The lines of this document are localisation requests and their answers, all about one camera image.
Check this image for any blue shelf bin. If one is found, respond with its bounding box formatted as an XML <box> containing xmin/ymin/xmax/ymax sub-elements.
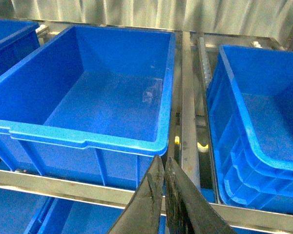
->
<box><xmin>38</xmin><ymin>198</ymin><xmax>167</xmax><ymax>234</ymax></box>
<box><xmin>0</xmin><ymin>189</ymin><xmax>53</xmax><ymax>234</ymax></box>

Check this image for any metal divider rail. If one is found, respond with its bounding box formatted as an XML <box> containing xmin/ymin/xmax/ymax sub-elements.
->
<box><xmin>181</xmin><ymin>31</ymin><xmax>201</xmax><ymax>189</ymax></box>

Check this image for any blue lower shelf bin middle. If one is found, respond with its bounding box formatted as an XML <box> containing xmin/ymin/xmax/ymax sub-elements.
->
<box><xmin>38</xmin><ymin>198</ymin><xmax>167</xmax><ymax>234</ymax></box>

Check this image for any white roller track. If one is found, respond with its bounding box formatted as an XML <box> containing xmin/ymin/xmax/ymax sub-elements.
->
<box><xmin>198</xmin><ymin>37</ymin><xmax>212</xmax><ymax>88</ymax></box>

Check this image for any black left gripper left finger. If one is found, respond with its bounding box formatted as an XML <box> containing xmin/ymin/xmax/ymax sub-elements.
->
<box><xmin>108</xmin><ymin>156</ymin><xmax>165</xmax><ymax>234</ymax></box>

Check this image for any blue stacked target bin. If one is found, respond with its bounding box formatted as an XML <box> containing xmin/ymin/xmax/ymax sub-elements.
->
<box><xmin>206</xmin><ymin>45</ymin><xmax>293</xmax><ymax>214</ymax></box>

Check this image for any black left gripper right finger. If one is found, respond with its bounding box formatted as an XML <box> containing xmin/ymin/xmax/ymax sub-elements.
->
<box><xmin>165</xmin><ymin>157</ymin><xmax>235</xmax><ymax>234</ymax></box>

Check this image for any blue bin with buttons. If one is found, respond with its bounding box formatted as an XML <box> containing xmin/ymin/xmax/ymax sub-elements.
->
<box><xmin>0</xmin><ymin>19</ymin><xmax>40</xmax><ymax>76</ymax></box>

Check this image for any blue lower shelf bin left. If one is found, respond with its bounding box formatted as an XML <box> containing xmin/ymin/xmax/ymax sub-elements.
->
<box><xmin>0</xmin><ymin>189</ymin><xmax>53</xmax><ymax>234</ymax></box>

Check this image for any metal shelf front rail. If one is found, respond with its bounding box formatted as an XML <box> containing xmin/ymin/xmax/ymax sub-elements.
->
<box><xmin>0</xmin><ymin>170</ymin><xmax>293</xmax><ymax>234</ymax></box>

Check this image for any blue empty middle bin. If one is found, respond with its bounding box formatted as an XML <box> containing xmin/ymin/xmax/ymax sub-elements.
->
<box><xmin>0</xmin><ymin>25</ymin><xmax>176</xmax><ymax>189</ymax></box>

